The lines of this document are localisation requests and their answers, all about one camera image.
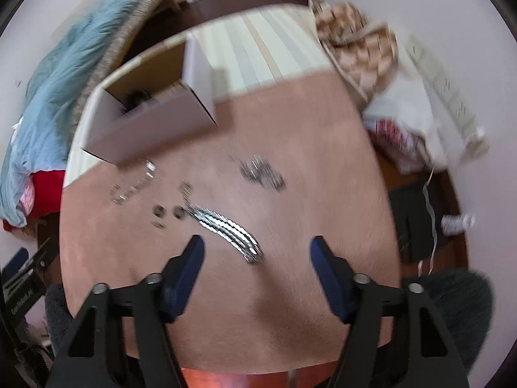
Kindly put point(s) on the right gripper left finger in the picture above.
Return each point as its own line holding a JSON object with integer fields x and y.
{"x": 119, "y": 338}

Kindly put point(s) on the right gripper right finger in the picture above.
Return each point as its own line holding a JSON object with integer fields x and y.
{"x": 396, "y": 337}

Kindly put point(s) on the dark fluffy stool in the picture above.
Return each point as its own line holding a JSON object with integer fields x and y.
{"x": 465, "y": 300}

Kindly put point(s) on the small earring stud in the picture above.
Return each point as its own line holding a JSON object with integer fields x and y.
{"x": 158, "y": 225}

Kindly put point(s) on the red bed sheet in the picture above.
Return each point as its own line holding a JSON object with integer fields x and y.
{"x": 43, "y": 194}

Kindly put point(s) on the white charger plug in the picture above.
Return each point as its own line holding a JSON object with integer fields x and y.
{"x": 452, "y": 225}

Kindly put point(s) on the white cardboard box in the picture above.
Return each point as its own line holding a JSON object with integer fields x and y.
{"x": 166, "y": 97}

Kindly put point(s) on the light blue duvet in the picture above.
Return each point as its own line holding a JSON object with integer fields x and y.
{"x": 41, "y": 141}

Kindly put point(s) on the red white plastic bag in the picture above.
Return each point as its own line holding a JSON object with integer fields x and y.
{"x": 400, "y": 145}

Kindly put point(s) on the bed with patterned mattress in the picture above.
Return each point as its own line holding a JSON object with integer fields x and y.
{"x": 119, "y": 45}

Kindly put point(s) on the checkered beige cloth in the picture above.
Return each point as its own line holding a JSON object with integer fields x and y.
{"x": 364, "y": 51}

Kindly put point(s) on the white wall socket strip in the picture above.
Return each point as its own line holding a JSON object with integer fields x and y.
{"x": 473, "y": 134}

